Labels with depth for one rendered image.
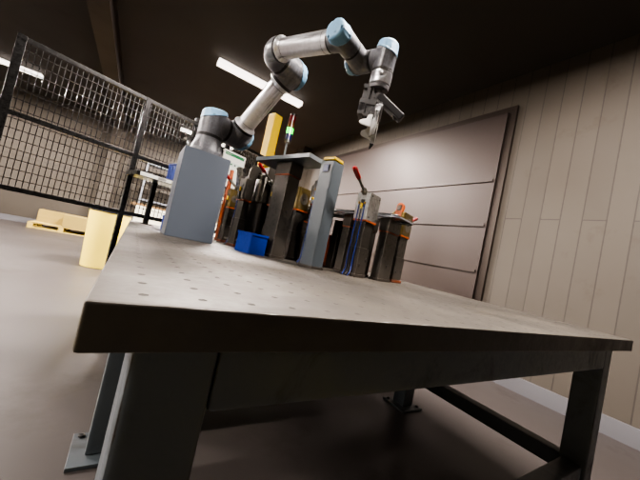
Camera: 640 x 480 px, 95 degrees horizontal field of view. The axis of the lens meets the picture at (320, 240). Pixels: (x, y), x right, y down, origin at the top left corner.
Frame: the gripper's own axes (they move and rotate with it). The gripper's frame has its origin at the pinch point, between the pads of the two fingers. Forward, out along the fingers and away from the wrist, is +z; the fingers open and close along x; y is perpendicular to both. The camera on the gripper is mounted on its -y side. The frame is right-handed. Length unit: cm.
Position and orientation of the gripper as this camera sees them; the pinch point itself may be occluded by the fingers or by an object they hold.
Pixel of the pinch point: (370, 144)
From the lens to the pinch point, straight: 111.9
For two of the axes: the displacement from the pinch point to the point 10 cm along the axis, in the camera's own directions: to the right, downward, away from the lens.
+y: -9.6, -2.3, 1.6
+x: -1.7, 0.3, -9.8
